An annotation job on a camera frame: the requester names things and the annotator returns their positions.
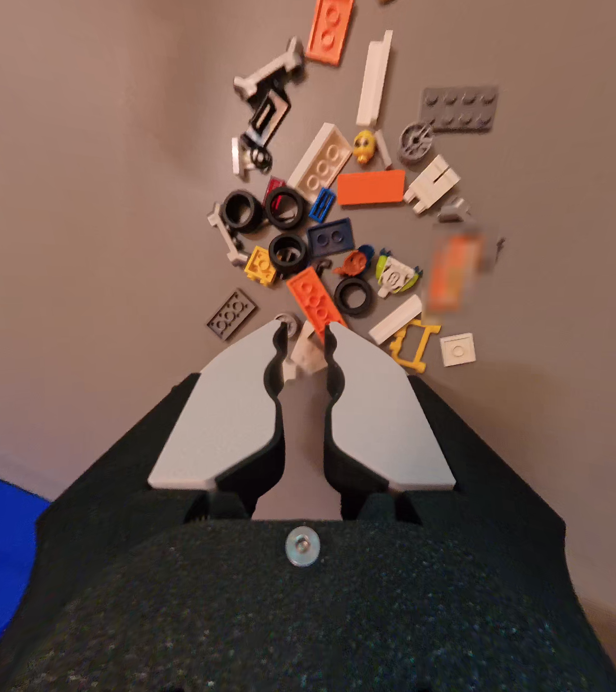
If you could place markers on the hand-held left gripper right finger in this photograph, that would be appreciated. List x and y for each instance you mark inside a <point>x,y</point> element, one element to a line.
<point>389,427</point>

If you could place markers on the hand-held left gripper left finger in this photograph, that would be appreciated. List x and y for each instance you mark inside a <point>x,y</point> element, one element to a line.
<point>216,427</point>

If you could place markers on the small white lego piece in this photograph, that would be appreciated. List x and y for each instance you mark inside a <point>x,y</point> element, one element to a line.
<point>306,351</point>

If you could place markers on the pile of lego pieces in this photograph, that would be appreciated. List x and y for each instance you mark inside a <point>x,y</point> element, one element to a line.
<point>330,205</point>

